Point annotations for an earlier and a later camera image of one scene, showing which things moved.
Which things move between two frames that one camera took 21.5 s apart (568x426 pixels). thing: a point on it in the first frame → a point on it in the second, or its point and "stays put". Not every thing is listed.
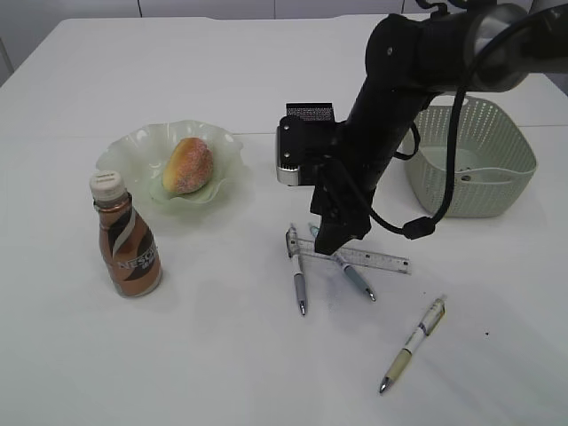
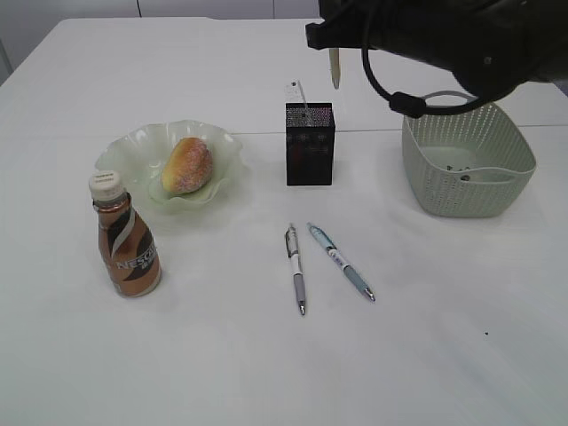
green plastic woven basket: [495, 160] stays put
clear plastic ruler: [300, 245] → [294, 92]
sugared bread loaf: [188, 167] stays put
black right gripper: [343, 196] → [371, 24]
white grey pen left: [292, 251] stays put
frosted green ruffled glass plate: [139, 154] stays put
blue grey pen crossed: [314, 230] stays put
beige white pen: [425, 327] → [335, 66]
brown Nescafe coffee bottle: [130, 251] stays put
